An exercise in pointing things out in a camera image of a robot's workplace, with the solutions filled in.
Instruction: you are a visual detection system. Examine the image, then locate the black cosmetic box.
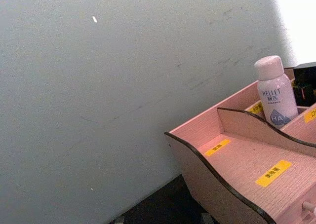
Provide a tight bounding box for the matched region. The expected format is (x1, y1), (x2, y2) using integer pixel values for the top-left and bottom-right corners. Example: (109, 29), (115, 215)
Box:
(293, 62), (316, 107)

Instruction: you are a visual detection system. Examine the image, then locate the black table cloth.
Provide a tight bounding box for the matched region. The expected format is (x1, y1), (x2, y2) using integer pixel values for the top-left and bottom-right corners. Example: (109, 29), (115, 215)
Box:
(108, 173), (218, 224)

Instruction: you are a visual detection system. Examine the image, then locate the white spray bottle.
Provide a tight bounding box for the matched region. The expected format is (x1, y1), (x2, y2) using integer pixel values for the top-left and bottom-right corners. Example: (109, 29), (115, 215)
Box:
(254, 55), (299, 129)

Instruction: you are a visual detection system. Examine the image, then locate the pink wooden organizer box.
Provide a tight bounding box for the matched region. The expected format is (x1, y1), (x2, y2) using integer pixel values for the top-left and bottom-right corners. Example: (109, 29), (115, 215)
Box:
(164, 66), (316, 224)

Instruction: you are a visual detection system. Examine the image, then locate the pale wall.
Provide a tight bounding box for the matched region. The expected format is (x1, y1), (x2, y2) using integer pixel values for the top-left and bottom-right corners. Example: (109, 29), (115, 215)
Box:
(0, 0), (316, 224)

